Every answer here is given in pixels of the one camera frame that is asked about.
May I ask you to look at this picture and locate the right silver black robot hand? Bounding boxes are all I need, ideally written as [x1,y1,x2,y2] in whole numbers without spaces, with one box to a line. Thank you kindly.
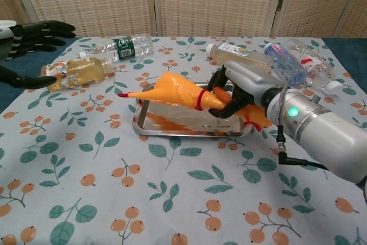
[206,61,284,119]

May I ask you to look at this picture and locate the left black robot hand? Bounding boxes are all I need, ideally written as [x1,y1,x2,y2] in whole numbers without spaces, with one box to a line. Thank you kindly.
[0,20,77,90]

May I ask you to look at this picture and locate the orange rubber toy chicken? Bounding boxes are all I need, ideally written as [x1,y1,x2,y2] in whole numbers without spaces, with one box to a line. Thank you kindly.
[118,71,273,133]

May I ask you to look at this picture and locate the rectangular metal tray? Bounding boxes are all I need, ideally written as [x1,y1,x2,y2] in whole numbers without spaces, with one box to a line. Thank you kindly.
[132,81,252,137]

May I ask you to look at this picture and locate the pale juice bottle white cap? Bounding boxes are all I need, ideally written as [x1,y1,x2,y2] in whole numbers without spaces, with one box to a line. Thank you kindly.
[205,42,275,71]

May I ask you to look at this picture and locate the clear bottle blue label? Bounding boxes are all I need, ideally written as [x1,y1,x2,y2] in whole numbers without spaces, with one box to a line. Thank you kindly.
[263,42,312,87]

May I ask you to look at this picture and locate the yellow drink bottle peach label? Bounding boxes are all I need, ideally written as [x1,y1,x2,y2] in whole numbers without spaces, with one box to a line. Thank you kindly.
[40,56,115,91]

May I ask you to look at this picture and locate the woven folding screen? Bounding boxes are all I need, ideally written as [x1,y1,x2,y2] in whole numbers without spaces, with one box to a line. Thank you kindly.
[0,0,367,39]

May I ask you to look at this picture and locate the clear bottle red label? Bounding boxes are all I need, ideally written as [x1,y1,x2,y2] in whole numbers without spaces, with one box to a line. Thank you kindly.
[283,37,343,96]

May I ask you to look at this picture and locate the clear bottle green label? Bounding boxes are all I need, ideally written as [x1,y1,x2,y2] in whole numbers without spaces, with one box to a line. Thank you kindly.
[79,34,154,62]

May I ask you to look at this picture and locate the floral leaf print tablecloth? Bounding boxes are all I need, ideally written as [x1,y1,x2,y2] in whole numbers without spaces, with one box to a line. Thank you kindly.
[0,36,367,245]

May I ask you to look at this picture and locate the thin multicolour wrist wires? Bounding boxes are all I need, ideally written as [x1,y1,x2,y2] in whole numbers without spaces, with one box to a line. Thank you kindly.
[277,85,290,127]

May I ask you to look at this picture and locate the black arm cable with plug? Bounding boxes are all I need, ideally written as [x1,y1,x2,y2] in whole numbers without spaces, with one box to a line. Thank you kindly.
[276,124,367,203]

